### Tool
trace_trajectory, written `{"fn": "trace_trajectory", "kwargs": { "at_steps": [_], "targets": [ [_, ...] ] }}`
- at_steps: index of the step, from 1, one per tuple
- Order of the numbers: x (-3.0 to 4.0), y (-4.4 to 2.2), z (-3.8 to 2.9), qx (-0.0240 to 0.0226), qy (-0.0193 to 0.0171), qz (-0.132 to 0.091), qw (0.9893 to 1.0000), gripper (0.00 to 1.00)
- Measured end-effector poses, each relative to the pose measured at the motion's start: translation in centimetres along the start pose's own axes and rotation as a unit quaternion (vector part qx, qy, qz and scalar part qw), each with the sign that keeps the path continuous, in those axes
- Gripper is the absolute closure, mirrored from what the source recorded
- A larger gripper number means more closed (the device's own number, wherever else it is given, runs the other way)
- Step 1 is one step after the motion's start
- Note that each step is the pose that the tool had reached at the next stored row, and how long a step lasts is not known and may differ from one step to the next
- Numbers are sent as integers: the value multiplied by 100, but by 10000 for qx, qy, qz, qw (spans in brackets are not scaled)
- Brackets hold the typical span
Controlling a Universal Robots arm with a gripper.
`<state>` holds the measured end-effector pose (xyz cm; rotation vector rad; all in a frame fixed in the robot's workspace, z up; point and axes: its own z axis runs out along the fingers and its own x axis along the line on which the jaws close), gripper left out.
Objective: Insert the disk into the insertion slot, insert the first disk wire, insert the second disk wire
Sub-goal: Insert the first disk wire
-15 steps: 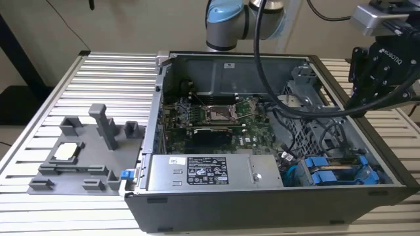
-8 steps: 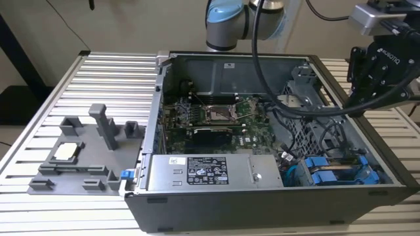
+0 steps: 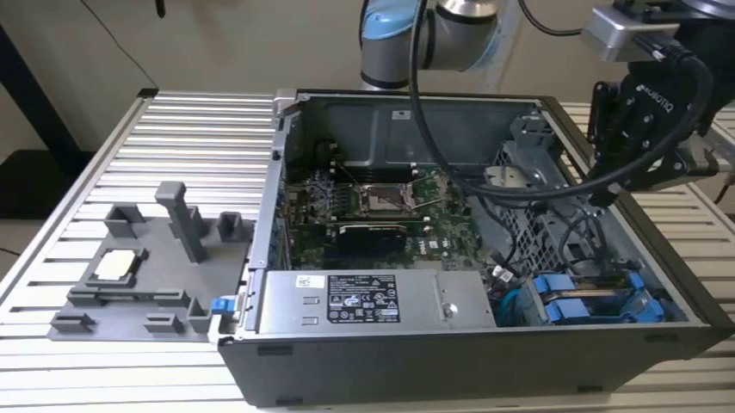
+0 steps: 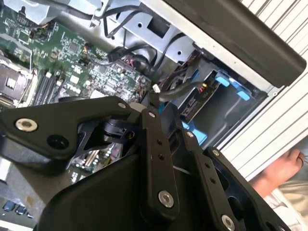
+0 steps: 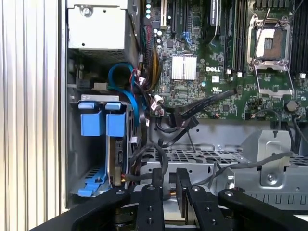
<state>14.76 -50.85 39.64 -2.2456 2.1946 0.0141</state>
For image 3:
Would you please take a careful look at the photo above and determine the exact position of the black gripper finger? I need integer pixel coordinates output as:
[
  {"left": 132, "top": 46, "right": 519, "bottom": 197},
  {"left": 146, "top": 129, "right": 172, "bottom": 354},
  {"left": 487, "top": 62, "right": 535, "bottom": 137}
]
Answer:
[
  {"left": 588, "top": 80, "right": 627, "bottom": 208},
  {"left": 623, "top": 128, "right": 671, "bottom": 190}
]

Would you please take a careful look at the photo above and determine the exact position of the blue disk carrier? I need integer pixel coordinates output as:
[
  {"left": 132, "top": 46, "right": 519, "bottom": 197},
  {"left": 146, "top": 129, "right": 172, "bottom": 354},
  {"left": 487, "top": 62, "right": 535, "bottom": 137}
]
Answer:
[{"left": 531, "top": 273, "right": 668, "bottom": 327}]

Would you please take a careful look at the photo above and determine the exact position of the perforated metal disk bay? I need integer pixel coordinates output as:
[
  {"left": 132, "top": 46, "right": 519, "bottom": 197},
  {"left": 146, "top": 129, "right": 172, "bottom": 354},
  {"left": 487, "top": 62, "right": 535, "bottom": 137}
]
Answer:
[{"left": 475, "top": 114, "right": 636, "bottom": 279}]

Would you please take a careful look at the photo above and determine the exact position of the dark metal fan shroud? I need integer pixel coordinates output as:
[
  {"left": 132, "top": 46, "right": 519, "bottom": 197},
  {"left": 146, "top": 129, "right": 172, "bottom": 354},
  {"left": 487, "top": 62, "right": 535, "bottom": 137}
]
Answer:
[{"left": 323, "top": 102, "right": 508, "bottom": 170}]

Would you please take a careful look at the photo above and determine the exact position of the green Dell motherboard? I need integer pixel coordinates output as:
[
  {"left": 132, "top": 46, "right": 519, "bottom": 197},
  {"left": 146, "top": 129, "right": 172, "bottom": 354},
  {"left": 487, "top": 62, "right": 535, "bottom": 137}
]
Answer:
[{"left": 284, "top": 170, "right": 502, "bottom": 273}]

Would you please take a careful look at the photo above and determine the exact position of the CPU socket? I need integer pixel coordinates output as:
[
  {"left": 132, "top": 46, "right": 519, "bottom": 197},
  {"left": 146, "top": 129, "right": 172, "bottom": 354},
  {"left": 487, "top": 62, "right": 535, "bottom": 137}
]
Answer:
[{"left": 348, "top": 182, "right": 422, "bottom": 215}]

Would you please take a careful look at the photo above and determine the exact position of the thin metal locking lever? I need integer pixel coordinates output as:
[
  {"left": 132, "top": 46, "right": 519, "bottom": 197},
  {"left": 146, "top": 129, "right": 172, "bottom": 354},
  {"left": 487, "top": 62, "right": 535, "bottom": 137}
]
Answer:
[{"left": 335, "top": 161, "right": 368, "bottom": 187}]

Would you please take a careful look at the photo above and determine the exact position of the black graphics card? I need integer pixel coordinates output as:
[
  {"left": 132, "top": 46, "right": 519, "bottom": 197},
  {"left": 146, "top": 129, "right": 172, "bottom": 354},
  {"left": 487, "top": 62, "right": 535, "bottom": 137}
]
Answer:
[{"left": 328, "top": 219, "right": 426, "bottom": 260}]

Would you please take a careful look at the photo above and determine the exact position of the black open PC case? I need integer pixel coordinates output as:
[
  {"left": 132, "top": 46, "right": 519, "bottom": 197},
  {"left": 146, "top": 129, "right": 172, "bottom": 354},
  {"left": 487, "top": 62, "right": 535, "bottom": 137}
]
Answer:
[{"left": 216, "top": 88, "right": 735, "bottom": 409}]

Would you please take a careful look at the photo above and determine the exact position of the silver power supply with label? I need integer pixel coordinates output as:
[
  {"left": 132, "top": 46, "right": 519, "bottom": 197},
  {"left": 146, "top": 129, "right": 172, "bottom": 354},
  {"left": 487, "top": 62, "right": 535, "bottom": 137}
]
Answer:
[{"left": 254, "top": 269, "right": 498, "bottom": 331}]

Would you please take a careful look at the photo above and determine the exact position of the blue case latch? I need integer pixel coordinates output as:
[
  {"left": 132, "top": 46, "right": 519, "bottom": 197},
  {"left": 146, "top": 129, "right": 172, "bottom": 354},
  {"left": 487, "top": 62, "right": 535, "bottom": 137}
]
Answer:
[{"left": 210, "top": 296, "right": 238, "bottom": 323}]

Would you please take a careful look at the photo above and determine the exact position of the grey parts rack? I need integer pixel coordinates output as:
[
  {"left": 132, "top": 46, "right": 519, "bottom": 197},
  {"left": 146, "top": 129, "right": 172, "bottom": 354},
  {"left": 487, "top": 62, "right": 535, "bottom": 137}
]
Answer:
[{"left": 49, "top": 180, "right": 259, "bottom": 344}]

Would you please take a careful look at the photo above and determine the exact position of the silver CPU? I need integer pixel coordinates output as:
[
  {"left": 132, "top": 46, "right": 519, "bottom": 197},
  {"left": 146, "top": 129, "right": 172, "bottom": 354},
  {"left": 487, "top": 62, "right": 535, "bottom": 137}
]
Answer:
[{"left": 93, "top": 248, "right": 144, "bottom": 281}]

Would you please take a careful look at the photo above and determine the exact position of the black stand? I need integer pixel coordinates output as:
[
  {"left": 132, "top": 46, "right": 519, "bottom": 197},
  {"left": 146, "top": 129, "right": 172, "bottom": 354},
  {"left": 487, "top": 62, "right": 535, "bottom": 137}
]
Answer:
[{"left": 0, "top": 21, "right": 93, "bottom": 221}]

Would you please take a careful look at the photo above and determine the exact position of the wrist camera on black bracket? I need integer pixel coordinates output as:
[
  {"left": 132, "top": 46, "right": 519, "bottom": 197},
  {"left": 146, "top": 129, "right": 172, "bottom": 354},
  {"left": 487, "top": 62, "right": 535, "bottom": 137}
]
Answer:
[{"left": 631, "top": 144, "right": 723, "bottom": 191}]

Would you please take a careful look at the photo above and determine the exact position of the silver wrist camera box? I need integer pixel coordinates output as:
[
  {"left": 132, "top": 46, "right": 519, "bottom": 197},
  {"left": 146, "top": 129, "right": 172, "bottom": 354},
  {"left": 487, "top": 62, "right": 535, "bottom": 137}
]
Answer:
[{"left": 579, "top": 6, "right": 683, "bottom": 64}]

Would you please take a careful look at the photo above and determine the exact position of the black disk wire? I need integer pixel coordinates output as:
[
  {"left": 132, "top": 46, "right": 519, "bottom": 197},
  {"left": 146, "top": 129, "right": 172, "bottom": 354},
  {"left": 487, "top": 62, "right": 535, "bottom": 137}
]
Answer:
[{"left": 560, "top": 208, "right": 611, "bottom": 276}]

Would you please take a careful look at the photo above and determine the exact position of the thick black camera cable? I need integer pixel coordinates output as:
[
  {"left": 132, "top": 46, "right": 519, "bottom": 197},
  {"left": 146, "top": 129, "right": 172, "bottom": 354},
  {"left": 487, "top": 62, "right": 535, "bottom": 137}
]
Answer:
[{"left": 408, "top": 0, "right": 715, "bottom": 201}]

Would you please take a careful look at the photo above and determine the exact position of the metal socket cover frame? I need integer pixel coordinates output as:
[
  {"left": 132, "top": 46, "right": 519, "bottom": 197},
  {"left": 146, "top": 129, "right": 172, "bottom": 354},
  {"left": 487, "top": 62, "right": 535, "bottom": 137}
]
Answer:
[{"left": 411, "top": 170, "right": 456, "bottom": 204}]

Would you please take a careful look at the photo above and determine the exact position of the blue wire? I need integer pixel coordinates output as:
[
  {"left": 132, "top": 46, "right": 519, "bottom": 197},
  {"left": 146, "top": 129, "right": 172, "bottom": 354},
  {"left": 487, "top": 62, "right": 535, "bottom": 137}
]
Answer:
[{"left": 491, "top": 287, "right": 524, "bottom": 324}]

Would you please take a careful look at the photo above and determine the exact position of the thin black wall cable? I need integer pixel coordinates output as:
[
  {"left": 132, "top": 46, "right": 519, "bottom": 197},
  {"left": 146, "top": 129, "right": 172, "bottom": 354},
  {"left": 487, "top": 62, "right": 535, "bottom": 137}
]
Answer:
[{"left": 79, "top": 0, "right": 162, "bottom": 95}]

